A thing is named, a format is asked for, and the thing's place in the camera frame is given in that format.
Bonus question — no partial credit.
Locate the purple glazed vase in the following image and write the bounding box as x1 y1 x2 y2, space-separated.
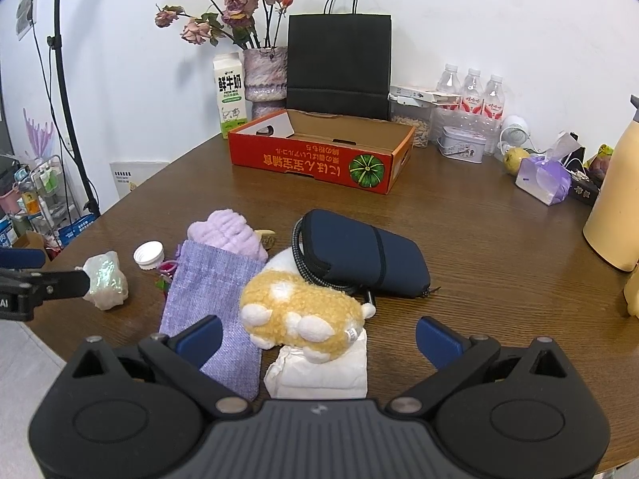
242 47 290 121

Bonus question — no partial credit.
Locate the white flat paper box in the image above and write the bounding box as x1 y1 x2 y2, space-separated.
388 85 464 109

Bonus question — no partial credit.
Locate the navy zipper pouch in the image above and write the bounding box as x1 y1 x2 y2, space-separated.
300 208 443 300

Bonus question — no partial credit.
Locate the clear plastic wrap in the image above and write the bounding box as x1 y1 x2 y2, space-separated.
430 104 507 156

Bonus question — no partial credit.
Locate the wire storage cart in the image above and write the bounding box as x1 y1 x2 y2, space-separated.
0 154 98 253

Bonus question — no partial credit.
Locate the purple tissue pack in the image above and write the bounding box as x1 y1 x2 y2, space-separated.
514 131 580 207

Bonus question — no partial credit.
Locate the white bottle cap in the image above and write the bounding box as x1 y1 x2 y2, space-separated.
133 241 165 271

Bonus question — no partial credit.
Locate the dark star printed box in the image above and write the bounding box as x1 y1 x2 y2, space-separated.
568 168 601 206

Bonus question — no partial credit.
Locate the dried pink rose bouquet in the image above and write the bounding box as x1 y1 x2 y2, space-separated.
154 0 295 51

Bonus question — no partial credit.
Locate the purple flower wall decoration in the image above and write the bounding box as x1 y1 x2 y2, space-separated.
22 107 57 160

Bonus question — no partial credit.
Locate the black studio light stand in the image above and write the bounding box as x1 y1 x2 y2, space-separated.
46 0 101 220

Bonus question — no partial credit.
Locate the small white desk fan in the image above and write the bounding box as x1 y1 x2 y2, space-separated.
496 115 534 162

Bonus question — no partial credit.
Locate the black braided cable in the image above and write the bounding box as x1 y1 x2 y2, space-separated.
291 216 376 306

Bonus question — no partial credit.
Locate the wall poster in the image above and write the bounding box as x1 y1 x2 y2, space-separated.
14 0 41 42

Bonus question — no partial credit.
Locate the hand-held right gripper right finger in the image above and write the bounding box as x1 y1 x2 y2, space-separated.
389 316 568 417

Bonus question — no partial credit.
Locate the yellow and white plush toy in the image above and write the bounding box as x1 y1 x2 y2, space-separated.
238 248 377 364

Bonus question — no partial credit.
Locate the purple fluffy cloth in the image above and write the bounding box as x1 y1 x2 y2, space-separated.
187 210 270 263

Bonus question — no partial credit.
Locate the white board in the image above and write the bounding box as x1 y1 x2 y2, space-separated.
109 160 171 196

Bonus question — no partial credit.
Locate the yellow green apple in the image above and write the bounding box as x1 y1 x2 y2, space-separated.
503 146 531 176

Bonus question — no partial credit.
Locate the white printed tin box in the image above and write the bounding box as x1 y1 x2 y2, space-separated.
438 126 488 165

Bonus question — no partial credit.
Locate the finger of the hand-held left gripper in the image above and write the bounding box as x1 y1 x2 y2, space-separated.
0 247 47 269
0 268 91 321

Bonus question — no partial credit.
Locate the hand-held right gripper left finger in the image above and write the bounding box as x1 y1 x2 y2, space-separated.
72 315 254 419

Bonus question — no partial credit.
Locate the black paper shopping bag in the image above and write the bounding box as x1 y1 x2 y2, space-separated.
286 0 391 121

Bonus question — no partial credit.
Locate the purple linen drawstring pouch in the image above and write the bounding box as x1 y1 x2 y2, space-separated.
159 239 270 402

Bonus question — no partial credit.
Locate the orange cardboard box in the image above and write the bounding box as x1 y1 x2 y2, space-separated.
228 108 417 195

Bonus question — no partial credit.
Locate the clear container of seeds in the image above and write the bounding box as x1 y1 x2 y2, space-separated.
389 96 433 149

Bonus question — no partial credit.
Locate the clear water bottle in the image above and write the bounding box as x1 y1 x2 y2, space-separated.
436 63 461 107
482 74 507 118
460 67 485 113

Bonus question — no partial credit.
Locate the cream yellow thermos jug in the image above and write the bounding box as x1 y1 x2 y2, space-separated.
582 94 639 273

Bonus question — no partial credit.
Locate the iridescent white crystal stone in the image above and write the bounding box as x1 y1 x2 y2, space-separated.
82 252 129 313

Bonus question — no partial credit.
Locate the white milk carton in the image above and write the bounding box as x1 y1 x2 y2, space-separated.
212 53 249 139

